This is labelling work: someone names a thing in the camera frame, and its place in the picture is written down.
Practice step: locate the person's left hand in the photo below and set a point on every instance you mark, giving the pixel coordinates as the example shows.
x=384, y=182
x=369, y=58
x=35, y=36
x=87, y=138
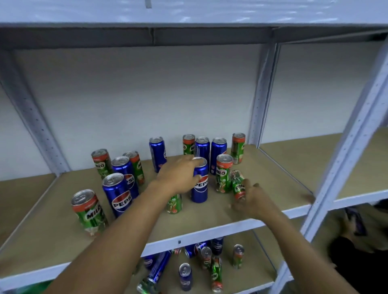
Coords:
x=175, y=177

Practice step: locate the person's right hand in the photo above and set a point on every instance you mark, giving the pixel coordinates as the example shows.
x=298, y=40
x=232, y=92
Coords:
x=256, y=204

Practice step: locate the person's left fingers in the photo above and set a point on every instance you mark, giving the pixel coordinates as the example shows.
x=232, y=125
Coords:
x=191, y=162

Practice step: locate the person's right fingers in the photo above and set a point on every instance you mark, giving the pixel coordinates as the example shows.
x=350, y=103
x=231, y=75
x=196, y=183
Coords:
x=251, y=188

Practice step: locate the green drink can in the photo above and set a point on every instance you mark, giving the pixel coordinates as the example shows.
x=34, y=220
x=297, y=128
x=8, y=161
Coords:
x=176, y=251
x=237, y=181
x=216, y=275
x=145, y=287
x=206, y=258
x=238, y=256

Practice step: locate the blue soda can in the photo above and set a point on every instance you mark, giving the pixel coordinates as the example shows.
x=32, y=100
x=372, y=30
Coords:
x=217, y=246
x=158, y=268
x=149, y=262
x=195, y=249
x=200, y=189
x=185, y=277

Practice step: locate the person's left forearm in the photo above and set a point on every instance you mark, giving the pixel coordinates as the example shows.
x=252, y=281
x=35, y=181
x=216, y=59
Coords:
x=112, y=245

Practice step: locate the person's right forearm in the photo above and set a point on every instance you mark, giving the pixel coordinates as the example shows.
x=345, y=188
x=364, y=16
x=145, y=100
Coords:
x=303, y=260

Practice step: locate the brown wooden shelf board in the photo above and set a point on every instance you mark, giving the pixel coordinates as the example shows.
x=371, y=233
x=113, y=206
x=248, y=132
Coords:
x=257, y=269
x=18, y=197
x=266, y=178
x=312, y=157

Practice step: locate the group of blue cans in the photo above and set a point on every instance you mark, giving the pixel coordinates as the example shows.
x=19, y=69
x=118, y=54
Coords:
x=118, y=193

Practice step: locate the dark smartphone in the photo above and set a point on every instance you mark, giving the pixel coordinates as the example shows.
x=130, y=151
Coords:
x=357, y=221

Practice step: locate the group of green cans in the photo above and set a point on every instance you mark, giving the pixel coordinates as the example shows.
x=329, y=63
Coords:
x=89, y=213

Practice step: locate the white metal shelving rack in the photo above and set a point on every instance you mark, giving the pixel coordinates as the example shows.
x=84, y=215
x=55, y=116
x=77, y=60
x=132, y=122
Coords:
x=357, y=133

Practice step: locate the green object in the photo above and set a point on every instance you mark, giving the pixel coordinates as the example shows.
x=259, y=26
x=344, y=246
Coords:
x=31, y=288

